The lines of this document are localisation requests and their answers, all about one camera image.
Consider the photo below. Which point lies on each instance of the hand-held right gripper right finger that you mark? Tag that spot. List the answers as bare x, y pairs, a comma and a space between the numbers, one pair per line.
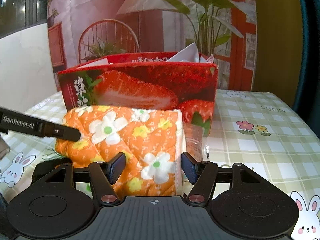
188, 167

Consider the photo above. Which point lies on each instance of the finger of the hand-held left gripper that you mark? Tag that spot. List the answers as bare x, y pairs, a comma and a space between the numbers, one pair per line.
65, 132

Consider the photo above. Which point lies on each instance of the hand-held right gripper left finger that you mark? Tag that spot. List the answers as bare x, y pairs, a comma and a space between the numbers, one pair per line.
117, 168

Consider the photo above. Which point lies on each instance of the clear snack packet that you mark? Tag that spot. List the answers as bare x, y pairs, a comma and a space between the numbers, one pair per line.
196, 140

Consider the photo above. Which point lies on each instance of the green checkered bunny tablecloth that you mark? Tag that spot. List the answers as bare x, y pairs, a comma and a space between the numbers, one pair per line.
262, 142

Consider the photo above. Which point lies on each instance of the red strawberry cardboard box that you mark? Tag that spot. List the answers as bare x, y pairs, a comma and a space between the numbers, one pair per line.
140, 87

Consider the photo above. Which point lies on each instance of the orange floral cloth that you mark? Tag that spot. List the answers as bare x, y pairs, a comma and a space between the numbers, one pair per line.
140, 135

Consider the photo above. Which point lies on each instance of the window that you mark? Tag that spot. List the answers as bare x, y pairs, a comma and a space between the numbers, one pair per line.
15, 2

